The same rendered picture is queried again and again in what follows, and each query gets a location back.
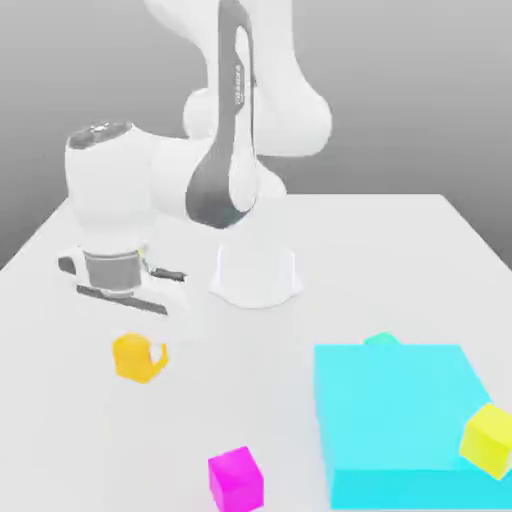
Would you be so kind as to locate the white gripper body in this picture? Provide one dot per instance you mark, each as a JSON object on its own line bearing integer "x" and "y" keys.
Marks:
{"x": 160, "y": 298}

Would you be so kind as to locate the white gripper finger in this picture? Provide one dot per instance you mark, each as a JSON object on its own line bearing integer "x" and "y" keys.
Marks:
{"x": 156, "y": 354}

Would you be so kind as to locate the small orange cube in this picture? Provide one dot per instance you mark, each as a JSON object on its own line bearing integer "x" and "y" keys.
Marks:
{"x": 131, "y": 359}

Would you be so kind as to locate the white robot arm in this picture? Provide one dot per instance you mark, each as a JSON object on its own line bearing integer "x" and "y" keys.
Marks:
{"x": 240, "y": 132}

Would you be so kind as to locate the small magenta cube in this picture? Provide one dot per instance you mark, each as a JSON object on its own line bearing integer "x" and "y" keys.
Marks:
{"x": 234, "y": 480}

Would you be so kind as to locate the small teal cube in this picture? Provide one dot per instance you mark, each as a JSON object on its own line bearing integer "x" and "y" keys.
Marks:
{"x": 380, "y": 339}

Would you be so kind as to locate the small yellow cube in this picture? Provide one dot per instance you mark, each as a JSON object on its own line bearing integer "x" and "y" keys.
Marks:
{"x": 486, "y": 440}

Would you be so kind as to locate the large cyan box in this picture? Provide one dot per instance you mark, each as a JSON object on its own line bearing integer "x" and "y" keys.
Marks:
{"x": 392, "y": 412}

